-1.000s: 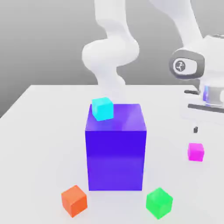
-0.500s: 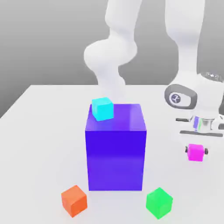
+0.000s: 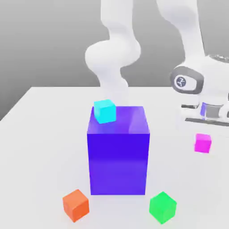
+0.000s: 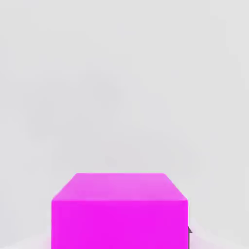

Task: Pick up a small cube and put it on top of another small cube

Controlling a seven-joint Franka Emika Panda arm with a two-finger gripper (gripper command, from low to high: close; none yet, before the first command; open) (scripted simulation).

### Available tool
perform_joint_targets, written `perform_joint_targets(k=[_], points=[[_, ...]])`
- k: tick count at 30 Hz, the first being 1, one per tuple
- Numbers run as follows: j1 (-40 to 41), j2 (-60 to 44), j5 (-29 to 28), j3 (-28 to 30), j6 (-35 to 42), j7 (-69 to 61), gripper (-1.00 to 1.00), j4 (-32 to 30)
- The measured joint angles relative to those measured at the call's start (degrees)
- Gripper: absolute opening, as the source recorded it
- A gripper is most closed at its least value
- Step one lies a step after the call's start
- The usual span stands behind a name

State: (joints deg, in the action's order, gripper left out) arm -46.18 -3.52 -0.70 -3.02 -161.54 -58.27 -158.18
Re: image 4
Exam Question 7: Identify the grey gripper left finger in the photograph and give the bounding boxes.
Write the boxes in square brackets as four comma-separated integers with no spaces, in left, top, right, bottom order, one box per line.
[19,234,53,249]

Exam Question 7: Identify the small magenta cube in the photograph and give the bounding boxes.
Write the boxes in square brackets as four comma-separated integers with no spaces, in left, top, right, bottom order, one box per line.
[51,172,189,249]

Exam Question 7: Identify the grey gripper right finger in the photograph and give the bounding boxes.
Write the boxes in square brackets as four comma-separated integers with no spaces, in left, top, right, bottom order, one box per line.
[187,220,222,249]

